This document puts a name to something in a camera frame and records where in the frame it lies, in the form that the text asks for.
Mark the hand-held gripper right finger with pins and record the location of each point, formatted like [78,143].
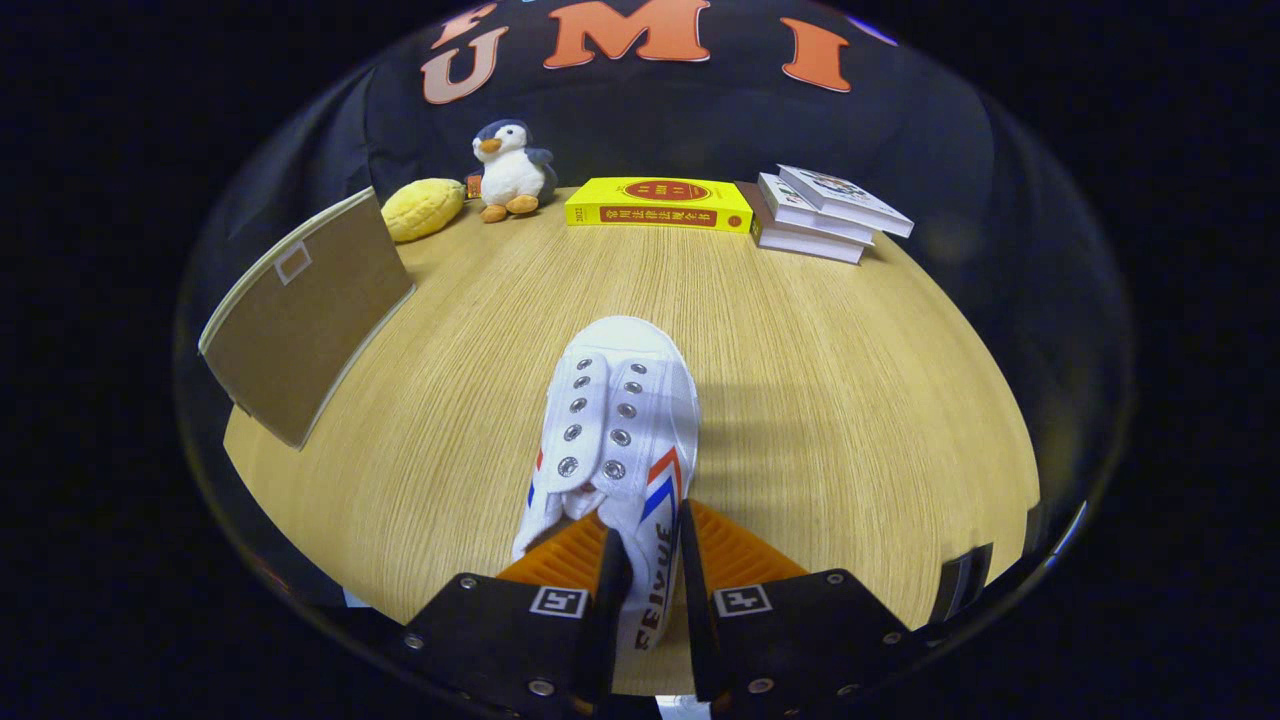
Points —
[695,600]

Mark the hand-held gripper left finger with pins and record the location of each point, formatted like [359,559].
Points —
[610,600]

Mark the white canvas shoe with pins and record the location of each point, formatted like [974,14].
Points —
[620,350]

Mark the beige fabric storage box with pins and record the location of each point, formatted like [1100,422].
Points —
[300,330]

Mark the white book green print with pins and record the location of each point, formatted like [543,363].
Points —
[800,212]

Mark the yellow book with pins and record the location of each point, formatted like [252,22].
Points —
[660,192]

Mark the white book colourful cover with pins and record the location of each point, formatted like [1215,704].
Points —
[845,195]

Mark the yellow bun plush toy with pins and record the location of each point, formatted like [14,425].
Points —
[420,210]

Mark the penguin plush toy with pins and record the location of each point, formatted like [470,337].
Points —
[512,175]

